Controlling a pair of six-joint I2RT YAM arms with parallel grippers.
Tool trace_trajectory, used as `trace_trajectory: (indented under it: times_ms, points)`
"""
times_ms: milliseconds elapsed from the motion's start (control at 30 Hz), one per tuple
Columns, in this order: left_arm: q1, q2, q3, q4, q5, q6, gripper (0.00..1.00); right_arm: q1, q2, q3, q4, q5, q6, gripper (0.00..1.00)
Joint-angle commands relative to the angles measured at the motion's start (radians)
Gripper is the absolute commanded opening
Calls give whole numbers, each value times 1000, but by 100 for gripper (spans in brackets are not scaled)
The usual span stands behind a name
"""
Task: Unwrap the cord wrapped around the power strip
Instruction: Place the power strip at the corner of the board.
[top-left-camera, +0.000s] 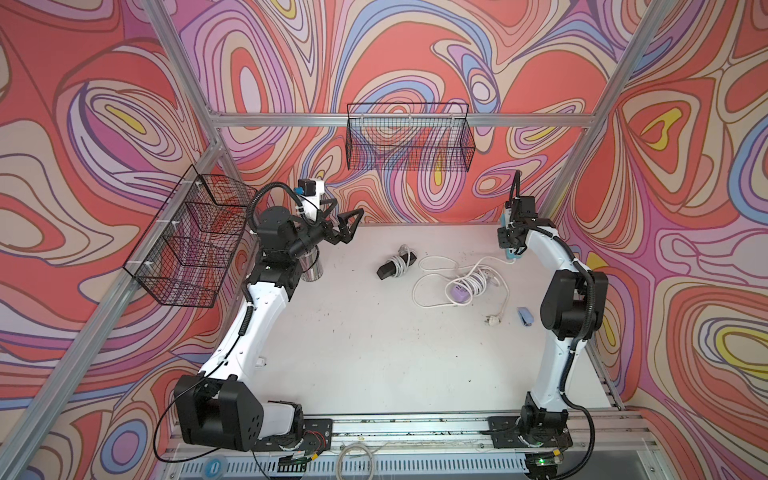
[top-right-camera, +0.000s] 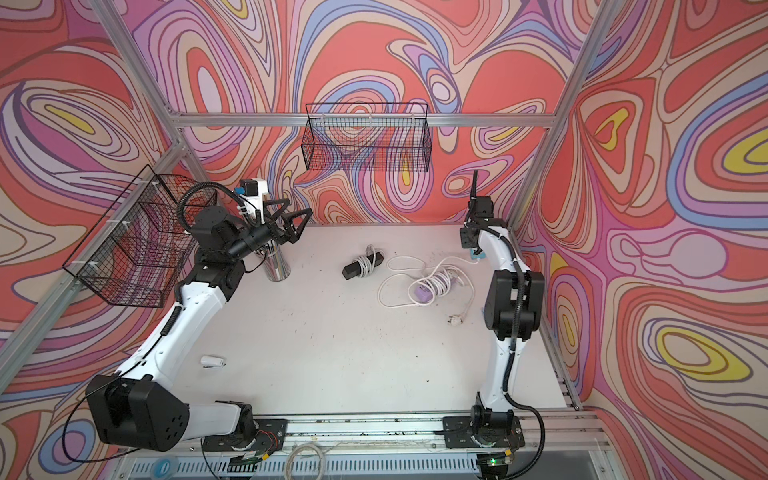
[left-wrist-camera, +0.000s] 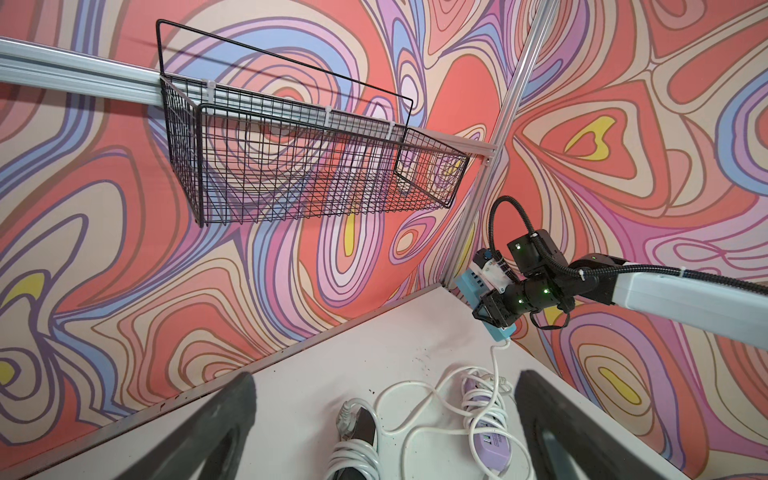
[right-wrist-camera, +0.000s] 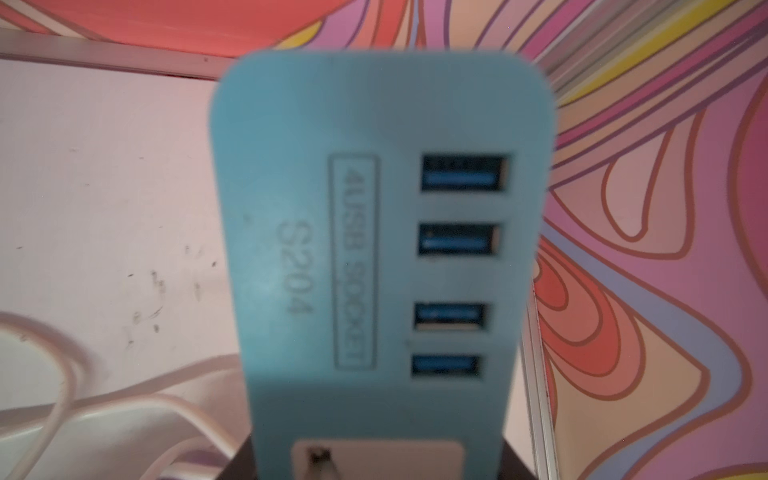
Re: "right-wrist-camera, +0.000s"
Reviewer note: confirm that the blue power strip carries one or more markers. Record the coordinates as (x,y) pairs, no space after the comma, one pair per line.
(331,251)

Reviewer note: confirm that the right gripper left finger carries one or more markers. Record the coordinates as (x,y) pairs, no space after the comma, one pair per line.
(242,466)

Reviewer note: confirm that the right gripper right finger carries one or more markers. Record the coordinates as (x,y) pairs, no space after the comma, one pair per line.
(512,467)

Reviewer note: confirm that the purple power strip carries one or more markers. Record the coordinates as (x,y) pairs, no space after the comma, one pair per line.
(192,471)

